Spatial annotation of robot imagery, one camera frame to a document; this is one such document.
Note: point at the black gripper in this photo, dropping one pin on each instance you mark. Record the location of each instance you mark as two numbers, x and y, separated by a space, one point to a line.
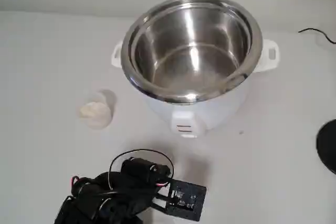
144 168

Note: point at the white rice grains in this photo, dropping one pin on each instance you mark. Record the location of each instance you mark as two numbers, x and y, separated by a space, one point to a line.
93 110

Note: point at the translucent plastic measuring cup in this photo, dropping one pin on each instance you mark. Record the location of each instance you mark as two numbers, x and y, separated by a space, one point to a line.
109 98

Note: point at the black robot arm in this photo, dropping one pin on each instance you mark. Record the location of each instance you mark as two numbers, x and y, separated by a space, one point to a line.
86 200

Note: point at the white rice cooker body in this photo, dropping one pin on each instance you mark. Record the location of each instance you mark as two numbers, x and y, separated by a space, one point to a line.
223 113

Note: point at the steel inner pot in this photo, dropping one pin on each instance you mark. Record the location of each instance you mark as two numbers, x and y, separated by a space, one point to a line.
189 51

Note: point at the black round stand base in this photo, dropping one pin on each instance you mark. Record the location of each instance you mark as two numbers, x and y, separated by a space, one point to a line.
328 145

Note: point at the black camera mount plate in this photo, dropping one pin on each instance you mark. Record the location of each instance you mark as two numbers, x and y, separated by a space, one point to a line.
189 203

